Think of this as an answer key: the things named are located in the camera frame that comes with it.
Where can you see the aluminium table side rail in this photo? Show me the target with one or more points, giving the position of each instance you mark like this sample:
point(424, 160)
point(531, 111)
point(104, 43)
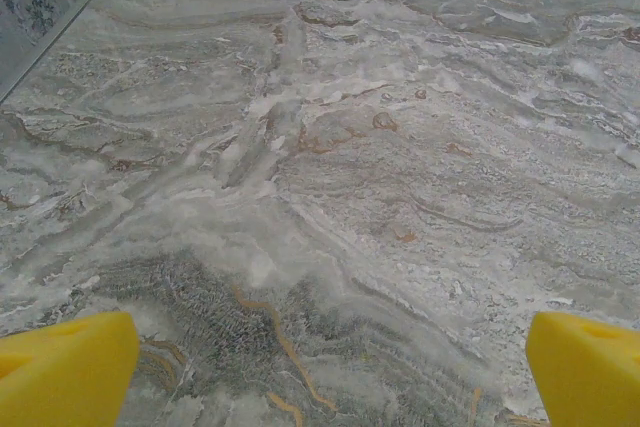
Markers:
point(50, 47)

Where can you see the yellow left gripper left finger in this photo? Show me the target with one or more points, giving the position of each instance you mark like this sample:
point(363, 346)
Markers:
point(65, 377)

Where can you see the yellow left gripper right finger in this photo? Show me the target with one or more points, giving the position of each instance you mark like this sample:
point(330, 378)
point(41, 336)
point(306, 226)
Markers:
point(590, 377)

